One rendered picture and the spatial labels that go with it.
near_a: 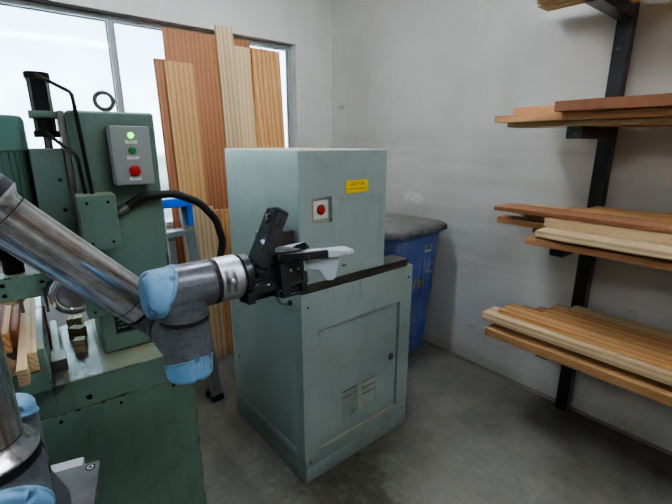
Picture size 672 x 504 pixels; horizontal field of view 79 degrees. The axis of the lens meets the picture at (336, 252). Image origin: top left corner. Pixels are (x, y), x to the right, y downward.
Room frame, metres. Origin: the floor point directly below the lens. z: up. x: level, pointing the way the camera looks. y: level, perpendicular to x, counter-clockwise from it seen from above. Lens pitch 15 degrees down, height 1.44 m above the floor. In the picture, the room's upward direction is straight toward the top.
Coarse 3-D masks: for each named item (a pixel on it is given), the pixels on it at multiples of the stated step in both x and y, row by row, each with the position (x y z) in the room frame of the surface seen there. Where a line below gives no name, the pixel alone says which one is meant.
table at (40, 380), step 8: (48, 344) 1.11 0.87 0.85; (16, 352) 0.97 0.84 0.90; (48, 352) 1.03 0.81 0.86; (48, 360) 0.97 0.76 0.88; (48, 368) 0.90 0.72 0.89; (16, 376) 0.86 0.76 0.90; (32, 376) 0.87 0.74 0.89; (40, 376) 0.88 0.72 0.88; (48, 376) 0.89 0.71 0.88; (16, 384) 0.85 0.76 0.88; (32, 384) 0.87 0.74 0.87; (40, 384) 0.88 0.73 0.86; (48, 384) 0.89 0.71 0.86; (16, 392) 0.85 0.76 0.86; (24, 392) 0.86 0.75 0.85; (32, 392) 0.87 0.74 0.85
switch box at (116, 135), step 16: (112, 128) 1.14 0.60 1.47; (128, 128) 1.16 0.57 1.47; (144, 128) 1.19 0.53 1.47; (112, 144) 1.14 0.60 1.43; (128, 144) 1.16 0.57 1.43; (144, 144) 1.18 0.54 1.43; (112, 160) 1.15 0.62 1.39; (128, 160) 1.16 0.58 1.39; (144, 160) 1.18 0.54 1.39; (128, 176) 1.15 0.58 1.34; (144, 176) 1.18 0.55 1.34
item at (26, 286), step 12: (0, 276) 1.09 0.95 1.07; (12, 276) 1.09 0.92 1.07; (24, 276) 1.10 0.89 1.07; (36, 276) 1.12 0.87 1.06; (0, 288) 1.07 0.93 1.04; (12, 288) 1.08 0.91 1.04; (24, 288) 1.10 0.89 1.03; (36, 288) 1.11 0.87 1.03; (48, 288) 1.13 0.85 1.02; (0, 300) 1.06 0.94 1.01; (12, 300) 1.08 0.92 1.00; (24, 300) 1.12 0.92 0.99
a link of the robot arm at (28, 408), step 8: (24, 400) 0.55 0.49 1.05; (32, 400) 0.56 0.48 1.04; (24, 408) 0.54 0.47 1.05; (32, 408) 0.55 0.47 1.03; (24, 416) 0.53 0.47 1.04; (32, 416) 0.55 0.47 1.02; (32, 424) 0.54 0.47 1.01; (40, 424) 0.56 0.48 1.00; (40, 432) 0.54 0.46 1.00; (48, 464) 0.56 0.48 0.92
